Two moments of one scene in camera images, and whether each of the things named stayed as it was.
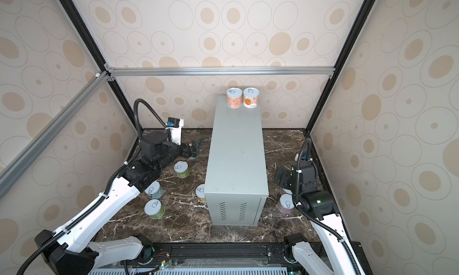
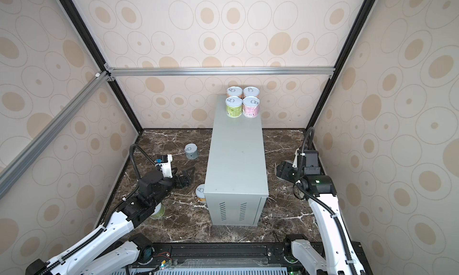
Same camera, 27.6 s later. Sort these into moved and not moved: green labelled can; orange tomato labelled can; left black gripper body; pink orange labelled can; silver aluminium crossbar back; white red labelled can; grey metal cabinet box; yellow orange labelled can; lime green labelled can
Moved: green labelled can; white red labelled can; left black gripper body
Not moved: orange tomato labelled can; yellow orange labelled can; grey metal cabinet box; pink orange labelled can; lime green labelled can; silver aluminium crossbar back
